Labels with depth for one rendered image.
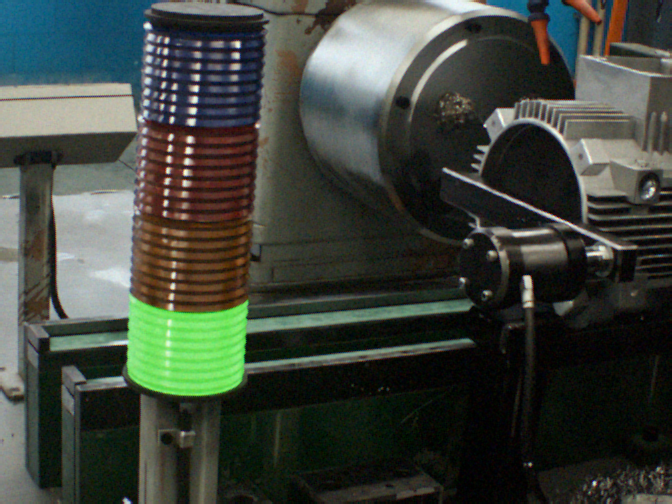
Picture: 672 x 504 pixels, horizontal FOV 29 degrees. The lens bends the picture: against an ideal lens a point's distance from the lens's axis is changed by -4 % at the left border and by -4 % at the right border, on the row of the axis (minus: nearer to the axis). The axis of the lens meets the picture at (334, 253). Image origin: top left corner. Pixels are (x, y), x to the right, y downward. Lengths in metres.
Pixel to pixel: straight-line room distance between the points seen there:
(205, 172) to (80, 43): 6.16
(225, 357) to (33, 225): 0.57
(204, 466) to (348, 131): 0.71
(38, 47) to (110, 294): 5.23
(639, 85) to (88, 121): 0.48
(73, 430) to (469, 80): 0.59
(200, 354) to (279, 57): 0.87
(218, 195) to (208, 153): 0.02
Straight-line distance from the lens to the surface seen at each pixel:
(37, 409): 1.04
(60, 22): 6.73
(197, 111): 0.62
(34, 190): 1.20
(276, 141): 1.51
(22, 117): 1.17
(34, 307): 1.23
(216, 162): 0.62
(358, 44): 1.39
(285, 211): 1.53
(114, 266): 1.63
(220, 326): 0.65
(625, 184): 1.11
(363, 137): 1.34
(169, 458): 0.69
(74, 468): 0.97
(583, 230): 1.06
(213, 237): 0.63
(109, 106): 1.20
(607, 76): 1.19
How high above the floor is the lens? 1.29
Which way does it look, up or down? 16 degrees down
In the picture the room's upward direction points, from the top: 5 degrees clockwise
